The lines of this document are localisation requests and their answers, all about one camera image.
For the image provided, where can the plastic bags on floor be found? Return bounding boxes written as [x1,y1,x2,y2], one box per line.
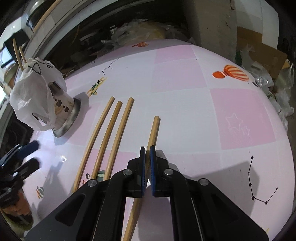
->
[240,45,295,130]

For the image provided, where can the yellow item in plastic bag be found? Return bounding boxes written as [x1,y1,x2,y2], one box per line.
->
[111,19,180,46]

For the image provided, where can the green brown ceramic pot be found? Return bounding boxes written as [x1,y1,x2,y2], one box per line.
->
[3,63,19,96]

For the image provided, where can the person's left hand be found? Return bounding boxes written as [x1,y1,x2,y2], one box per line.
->
[1,190,33,225]

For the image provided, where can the metal utensil holder cup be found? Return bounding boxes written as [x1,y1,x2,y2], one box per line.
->
[49,82,81,138]

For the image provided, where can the wooden chopstick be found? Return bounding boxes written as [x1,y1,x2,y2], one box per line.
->
[18,46,27,64]
[72,96,115,193]
[122,116,161,241]
[103,97,134,181]
[92,101,122,179]

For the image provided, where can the white plastic bag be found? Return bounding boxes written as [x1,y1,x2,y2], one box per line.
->
[10,58,67,131]

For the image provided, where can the wooden chopstick holder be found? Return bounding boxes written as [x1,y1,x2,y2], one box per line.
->
[13,38,23,72]

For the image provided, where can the cardboard box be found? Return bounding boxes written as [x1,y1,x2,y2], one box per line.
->
[237,27,287,79]

